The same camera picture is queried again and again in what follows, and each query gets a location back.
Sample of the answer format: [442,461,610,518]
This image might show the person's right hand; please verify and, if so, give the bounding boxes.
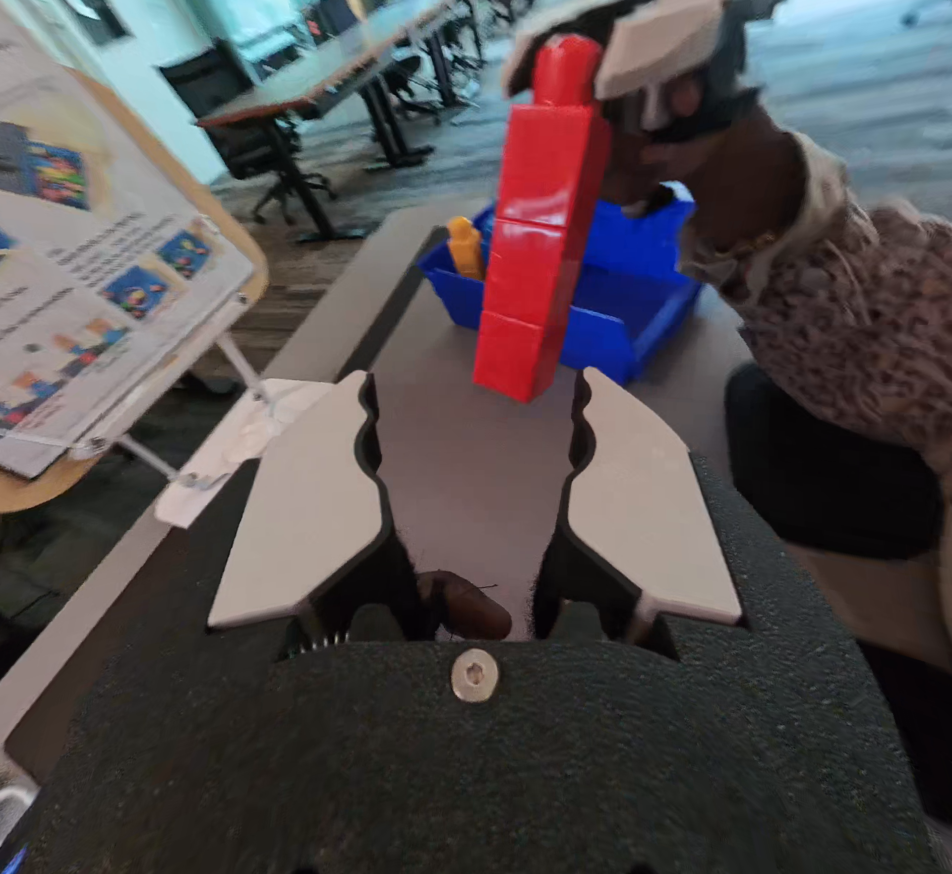
[602,66,808,257]

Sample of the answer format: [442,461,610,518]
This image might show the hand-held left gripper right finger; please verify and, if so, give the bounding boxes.
[533,367,746,643]

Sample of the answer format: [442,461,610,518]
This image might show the yellow mega block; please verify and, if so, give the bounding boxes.
[446,215,489,281]

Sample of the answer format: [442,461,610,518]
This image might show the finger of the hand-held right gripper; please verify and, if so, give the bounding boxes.
[595,0,733,101]
[502,18,570,100]

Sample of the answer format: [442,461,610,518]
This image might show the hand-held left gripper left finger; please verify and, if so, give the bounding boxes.
[207,370,417,640]

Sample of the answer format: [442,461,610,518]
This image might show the person's right forearm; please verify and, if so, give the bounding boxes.
[680,133,952,477]

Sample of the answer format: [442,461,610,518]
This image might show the wooden desk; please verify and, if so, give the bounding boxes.
[195,0,514,243]

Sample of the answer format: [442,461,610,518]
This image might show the black office chair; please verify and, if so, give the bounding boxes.
[160,44,336,220]

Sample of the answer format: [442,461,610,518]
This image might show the person's black pants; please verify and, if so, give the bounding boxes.
[725,361,946,562]

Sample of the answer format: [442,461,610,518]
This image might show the small blue plastic bin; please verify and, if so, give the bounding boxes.
[416,198,705,387]

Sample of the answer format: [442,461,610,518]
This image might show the person's left hand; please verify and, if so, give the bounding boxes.
[416,569,514,641]

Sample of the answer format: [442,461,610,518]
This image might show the poster board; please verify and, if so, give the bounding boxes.
[0,0,270,514]

